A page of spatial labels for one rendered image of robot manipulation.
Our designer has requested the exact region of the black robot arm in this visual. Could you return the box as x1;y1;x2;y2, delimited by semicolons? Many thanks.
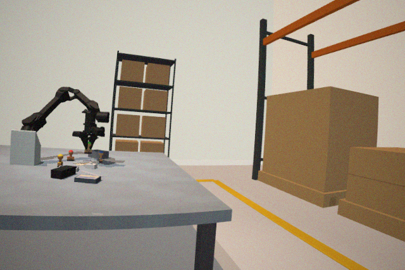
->
20;87;109;136

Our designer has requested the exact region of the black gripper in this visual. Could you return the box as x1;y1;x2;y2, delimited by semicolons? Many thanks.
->
72;121;98;150

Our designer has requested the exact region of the red-handled stamp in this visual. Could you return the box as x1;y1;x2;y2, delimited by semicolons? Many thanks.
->
67;150;74;161

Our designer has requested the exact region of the yellow rubber stamp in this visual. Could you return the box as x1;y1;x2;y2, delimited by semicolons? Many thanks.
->
58;154;63;167

